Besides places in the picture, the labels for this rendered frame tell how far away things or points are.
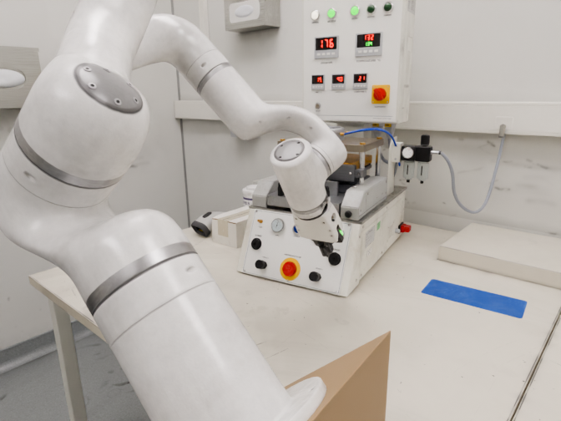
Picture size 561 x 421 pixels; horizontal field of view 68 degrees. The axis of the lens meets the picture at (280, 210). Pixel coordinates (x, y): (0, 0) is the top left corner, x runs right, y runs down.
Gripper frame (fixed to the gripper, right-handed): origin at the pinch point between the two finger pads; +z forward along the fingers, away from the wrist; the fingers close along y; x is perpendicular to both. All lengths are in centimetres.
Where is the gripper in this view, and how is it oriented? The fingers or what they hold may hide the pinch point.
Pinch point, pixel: (325, 247)
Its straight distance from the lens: 102.9
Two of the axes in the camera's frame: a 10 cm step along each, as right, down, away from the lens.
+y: -8.7, -1.2, 4.8
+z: 3.0, 6.5, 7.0
